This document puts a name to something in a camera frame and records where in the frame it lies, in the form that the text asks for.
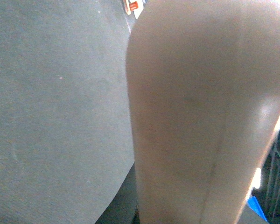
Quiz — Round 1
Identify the blue storage bin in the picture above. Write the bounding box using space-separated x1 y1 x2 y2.
247 196 268 222

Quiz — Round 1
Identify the beige plastic dustpan tray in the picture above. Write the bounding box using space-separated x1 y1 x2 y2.
126 0 280 224

